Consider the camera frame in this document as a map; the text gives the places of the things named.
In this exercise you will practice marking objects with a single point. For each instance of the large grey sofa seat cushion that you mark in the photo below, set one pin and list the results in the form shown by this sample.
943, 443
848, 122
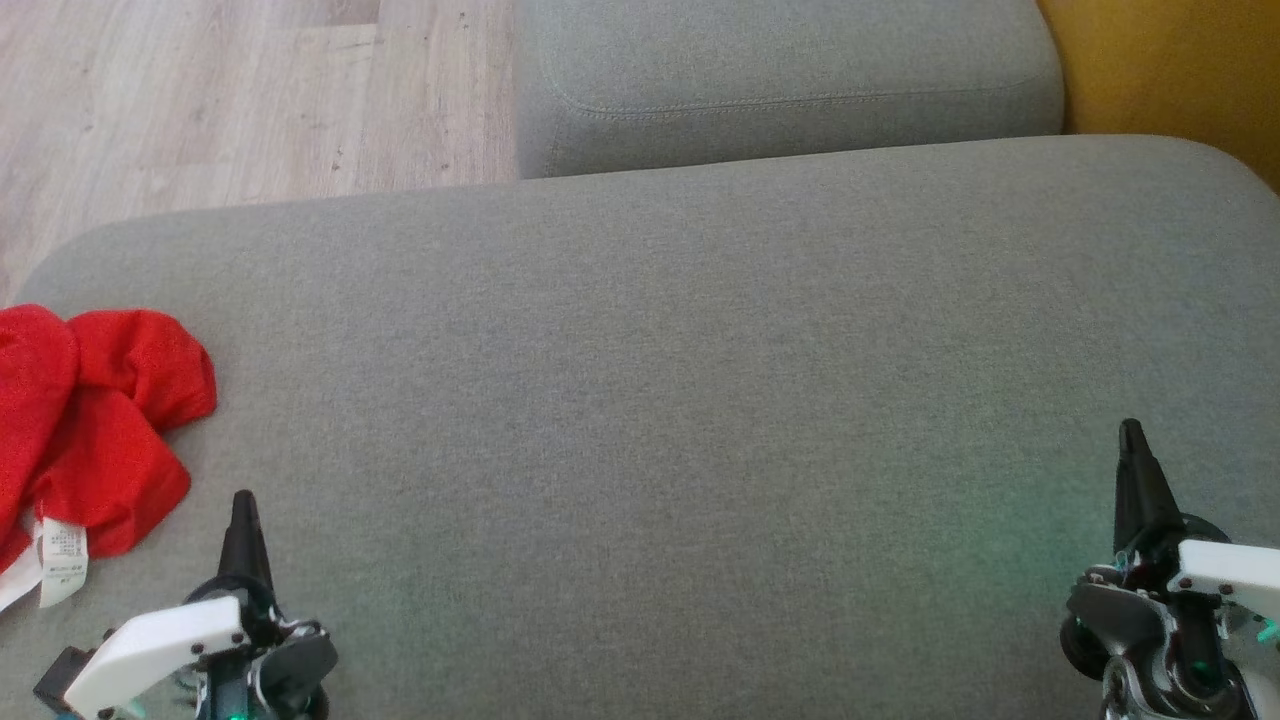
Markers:
650, 400

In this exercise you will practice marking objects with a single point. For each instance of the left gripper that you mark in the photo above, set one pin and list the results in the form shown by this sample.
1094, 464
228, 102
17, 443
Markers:
170, 645

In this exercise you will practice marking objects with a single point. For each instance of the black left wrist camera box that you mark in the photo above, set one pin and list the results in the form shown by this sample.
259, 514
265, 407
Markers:
62, 680

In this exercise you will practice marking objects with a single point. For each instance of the mustard yellow surface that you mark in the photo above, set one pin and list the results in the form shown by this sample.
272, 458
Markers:
1180, 70

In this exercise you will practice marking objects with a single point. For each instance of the small grey sofa cushion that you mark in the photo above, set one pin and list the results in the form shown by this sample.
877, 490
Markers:
780, 60

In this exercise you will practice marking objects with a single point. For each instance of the red white Bulls jersey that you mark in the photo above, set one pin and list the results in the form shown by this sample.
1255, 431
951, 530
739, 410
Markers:
110, 420

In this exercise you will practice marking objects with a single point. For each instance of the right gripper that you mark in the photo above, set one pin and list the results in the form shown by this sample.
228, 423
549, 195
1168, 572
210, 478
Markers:
1200, 620

